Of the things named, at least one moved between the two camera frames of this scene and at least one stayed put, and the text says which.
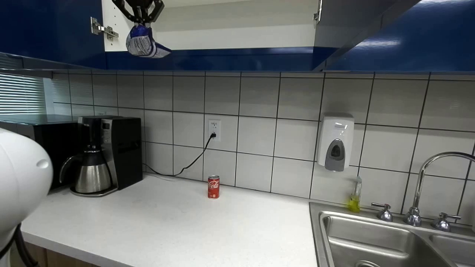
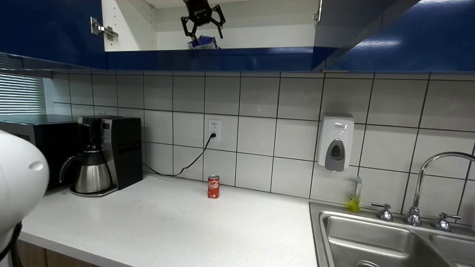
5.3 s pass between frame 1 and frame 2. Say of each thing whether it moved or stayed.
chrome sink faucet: stayed
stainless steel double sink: stayed
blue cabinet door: stayed
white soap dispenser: stayed
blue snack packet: moved
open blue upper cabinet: stayed
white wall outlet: stayed
